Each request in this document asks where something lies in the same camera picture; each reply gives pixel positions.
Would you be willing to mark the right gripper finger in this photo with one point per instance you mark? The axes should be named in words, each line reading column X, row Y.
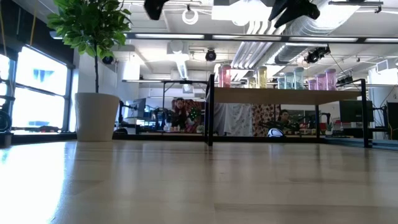
column 287, row 19
column 278, row 9

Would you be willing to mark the red pill bottle white cap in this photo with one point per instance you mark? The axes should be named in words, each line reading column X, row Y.
column 225, row 77

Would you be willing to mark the person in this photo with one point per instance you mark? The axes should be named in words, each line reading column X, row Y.
column 283, row 119
column 179, row 115

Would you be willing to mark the floral patterned partition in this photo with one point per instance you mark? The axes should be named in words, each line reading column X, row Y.
column 264, row 119

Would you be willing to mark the black computer monitor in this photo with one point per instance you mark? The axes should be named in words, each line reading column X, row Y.
column 356, row 111

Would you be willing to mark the white black round object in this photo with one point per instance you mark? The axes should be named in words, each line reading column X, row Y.
column 275, row 132

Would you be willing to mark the white curtain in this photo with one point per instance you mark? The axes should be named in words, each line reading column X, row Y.
column 233, row 119

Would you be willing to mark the green potted plant white pot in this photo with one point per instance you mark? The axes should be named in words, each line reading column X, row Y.
column 96, row 118

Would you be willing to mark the wooden shelf black metal frame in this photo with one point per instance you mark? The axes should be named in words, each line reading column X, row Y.
column 280, row 96

